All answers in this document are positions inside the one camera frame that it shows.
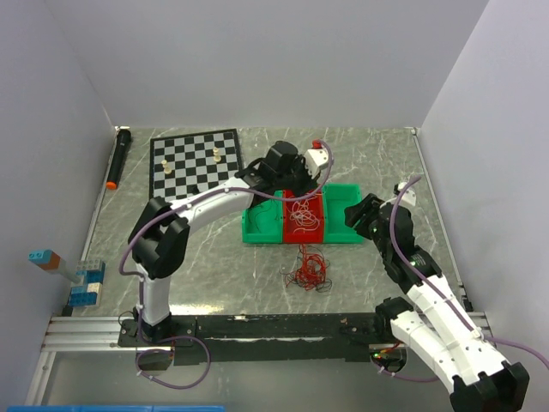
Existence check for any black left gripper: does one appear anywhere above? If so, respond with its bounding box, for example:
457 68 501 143
275 155 322 202

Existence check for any black cable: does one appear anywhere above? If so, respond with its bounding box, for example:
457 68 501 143
248 201 280 235

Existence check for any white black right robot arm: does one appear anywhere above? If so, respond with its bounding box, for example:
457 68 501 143
345 194 530 411

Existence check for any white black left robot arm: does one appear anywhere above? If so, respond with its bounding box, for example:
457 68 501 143
123 140 334 345

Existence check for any cream chess pawn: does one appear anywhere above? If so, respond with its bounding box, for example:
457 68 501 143
161 160 172 175
213 147 221 163

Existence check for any black white chessboard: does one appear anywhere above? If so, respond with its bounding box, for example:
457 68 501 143
148 129 243 202

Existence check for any black marker orange cap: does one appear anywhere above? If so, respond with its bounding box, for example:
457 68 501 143
106 129 133 191

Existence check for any blue white lego block stack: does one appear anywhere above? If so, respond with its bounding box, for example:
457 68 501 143
68 259 106 308

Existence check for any blue brown block tower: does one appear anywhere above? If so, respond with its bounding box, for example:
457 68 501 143
28 249 81 284

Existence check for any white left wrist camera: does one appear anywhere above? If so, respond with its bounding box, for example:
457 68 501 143
304 140 332 178

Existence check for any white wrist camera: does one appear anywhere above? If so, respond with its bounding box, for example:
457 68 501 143
304 140 332 178
394 182 417 208

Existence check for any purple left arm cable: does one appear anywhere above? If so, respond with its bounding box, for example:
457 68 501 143
118 140 335 280

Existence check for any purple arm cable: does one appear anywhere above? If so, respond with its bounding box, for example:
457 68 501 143
372 174 549 383
118 140 335 280

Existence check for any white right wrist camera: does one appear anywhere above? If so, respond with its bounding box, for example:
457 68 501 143
394 182 417 208

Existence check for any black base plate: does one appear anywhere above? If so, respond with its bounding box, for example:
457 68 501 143
118 312 396 366

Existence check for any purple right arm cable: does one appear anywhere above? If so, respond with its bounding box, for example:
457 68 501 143
372 174 549 383

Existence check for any aluminium rail frame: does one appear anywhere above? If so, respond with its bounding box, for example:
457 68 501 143
25 311 516 407

